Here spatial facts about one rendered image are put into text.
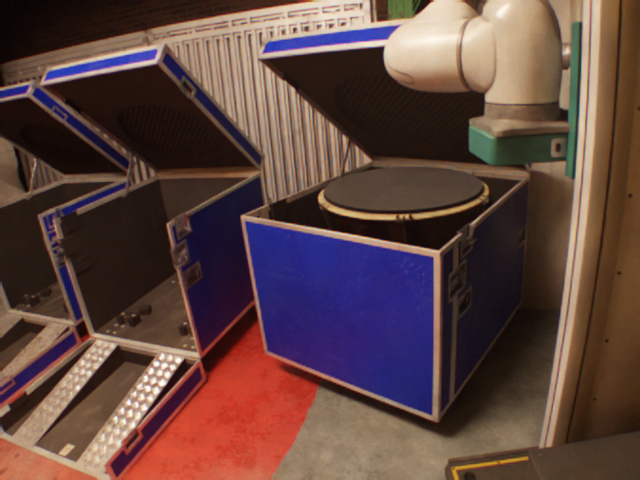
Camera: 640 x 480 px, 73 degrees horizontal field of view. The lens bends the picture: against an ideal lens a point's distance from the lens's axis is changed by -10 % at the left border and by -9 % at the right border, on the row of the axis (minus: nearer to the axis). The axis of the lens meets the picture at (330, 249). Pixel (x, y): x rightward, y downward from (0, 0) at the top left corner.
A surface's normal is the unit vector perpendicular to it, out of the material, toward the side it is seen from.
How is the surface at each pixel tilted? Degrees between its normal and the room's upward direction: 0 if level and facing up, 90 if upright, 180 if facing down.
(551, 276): 90
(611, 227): 90
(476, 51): 87
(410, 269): 90
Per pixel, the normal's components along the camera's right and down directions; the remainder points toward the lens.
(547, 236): -0.27, 0.39
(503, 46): -0.70, 0.31
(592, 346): 0.02, 0.38
